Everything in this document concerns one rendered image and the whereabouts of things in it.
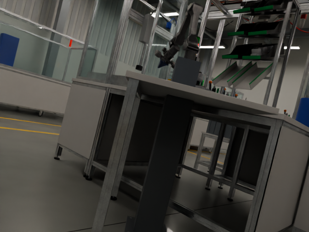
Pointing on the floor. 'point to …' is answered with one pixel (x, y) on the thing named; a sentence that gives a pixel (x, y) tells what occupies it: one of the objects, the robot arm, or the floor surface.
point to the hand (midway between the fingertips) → (161, 64)
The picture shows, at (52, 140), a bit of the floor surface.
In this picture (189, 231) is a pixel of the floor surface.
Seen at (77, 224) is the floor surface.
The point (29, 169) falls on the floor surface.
